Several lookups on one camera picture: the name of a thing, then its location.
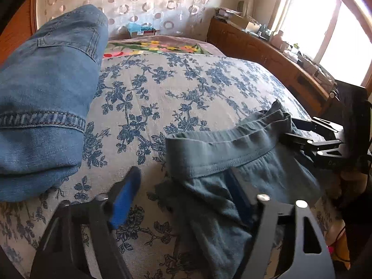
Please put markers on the colourful floral pillow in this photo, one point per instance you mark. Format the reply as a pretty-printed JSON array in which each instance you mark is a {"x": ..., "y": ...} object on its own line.
[{"x": 162, "y": 46}]

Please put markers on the circle patterned curtain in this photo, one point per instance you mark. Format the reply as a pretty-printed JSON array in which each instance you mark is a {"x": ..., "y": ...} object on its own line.
[{"x": 130, "y": 0}]

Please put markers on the bright window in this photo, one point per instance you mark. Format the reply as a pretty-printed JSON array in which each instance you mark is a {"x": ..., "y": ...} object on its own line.
[{"x": 319, "y": 20}]

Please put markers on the teal tissue box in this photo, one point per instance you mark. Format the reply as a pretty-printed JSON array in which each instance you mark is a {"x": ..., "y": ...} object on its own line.
[{"x": 142, "y": 29}]

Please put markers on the grey-green pants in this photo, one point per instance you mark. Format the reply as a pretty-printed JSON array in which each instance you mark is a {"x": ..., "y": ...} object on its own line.
[{"x": 209, "y": 157}]

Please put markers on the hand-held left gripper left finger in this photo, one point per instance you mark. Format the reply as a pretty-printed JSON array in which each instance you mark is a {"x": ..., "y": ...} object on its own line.
[{"x": 123, "y": 203}]

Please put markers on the wooden sideboard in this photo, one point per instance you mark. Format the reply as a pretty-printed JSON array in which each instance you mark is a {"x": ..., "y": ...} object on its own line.
[{"x": 261, "y": 52}]

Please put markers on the blue floral bedspread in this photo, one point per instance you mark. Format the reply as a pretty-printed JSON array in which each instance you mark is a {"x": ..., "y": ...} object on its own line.
[{"x": 174, "y": 87}]

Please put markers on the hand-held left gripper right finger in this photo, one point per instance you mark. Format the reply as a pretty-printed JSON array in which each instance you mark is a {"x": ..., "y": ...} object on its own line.
[{"x": 241, "y": 200}]

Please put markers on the cardboard box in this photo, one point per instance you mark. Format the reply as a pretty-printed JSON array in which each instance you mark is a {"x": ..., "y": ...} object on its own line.
[{"x": 239, "y": 21}]

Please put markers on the person's right hand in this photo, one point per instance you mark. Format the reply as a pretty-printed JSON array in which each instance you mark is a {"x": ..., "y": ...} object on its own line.
[{"x": 348, "y": 183}]

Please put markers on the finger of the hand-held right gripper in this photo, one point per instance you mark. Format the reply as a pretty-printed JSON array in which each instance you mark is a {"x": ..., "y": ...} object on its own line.
[
  {"x": 308, "y": 146},
  {"x": 316, "y": 126}
]

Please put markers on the wooden headboard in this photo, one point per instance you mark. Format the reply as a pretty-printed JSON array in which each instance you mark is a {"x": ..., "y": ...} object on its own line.
[{"x": 17, "y": 26}]

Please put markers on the blue denim jeans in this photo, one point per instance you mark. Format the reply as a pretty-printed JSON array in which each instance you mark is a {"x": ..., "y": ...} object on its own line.
[{"x": 49, "y": 93}]

